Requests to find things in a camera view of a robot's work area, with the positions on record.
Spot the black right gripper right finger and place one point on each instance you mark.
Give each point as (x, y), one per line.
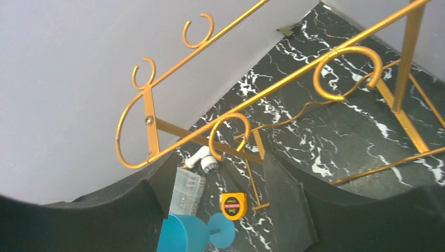
(309, 214)

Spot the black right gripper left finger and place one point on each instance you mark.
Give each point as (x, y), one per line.
(124, 216)

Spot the blue plastic goblet back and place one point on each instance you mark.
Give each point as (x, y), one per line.
(188, 233)

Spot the clear plastic parts box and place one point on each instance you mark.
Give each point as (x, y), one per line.
(187, 193)

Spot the yellow tape measure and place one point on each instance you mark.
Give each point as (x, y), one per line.
(233, 205)

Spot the white small tool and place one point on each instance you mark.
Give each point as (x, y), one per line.
(204, 156)

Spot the gold wire glass rack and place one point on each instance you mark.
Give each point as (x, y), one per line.
(232, 132)

